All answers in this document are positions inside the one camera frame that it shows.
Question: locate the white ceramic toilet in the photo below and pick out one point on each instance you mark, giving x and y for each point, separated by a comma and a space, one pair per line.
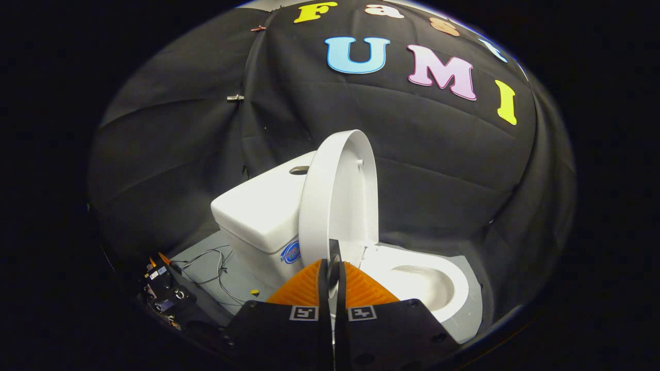
258, 211

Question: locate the small metal cloth clip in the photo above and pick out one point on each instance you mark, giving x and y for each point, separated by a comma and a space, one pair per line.
235, 97

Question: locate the white toilet lid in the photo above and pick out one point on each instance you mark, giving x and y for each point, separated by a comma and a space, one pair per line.
335, 196

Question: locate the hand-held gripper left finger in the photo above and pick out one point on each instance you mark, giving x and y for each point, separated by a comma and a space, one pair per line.
324, 291

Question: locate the black backdrop cloth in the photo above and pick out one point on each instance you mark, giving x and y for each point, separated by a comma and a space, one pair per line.
438, 170

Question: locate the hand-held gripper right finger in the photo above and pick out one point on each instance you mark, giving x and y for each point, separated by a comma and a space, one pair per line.
341, 293

